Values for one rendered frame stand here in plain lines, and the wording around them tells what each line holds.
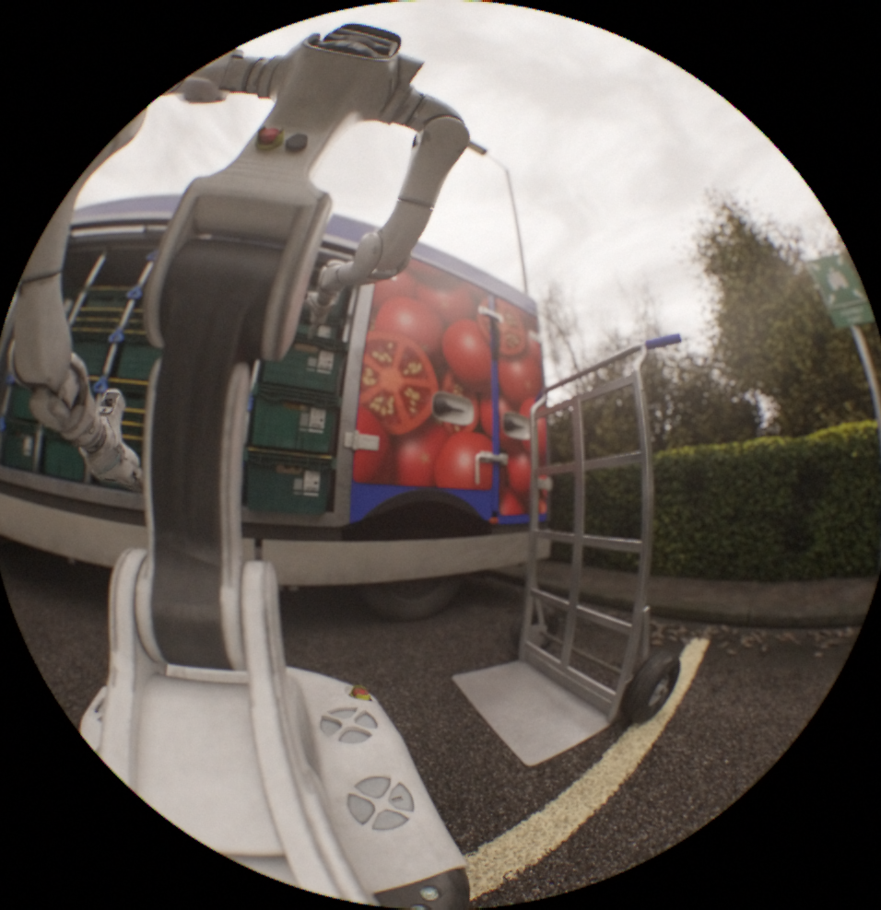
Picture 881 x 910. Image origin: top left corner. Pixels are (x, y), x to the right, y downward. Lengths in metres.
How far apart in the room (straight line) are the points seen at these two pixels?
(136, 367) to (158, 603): 1.56
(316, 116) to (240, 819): 0.78
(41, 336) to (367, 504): 1.37
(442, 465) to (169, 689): 1.52
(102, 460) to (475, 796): 1.01
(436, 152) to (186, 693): 0.85
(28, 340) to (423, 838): 0.74
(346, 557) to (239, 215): 1.35
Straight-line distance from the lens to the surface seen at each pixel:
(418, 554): 1.60
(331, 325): 1.80
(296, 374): 1.38
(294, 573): 1.44
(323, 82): 0.55
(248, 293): 0.37
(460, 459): 1.71
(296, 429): 1.31
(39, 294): 0.42
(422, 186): 0.62
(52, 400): 0.46
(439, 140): 0.62
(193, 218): 0.45
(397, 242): 0.64
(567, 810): 0.89
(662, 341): 1.05
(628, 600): 2.13
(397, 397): 1.58
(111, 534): 1.63
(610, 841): 0.86
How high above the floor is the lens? 0.74
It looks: 8 degrees up
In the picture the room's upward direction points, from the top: 2 degrees clockwise
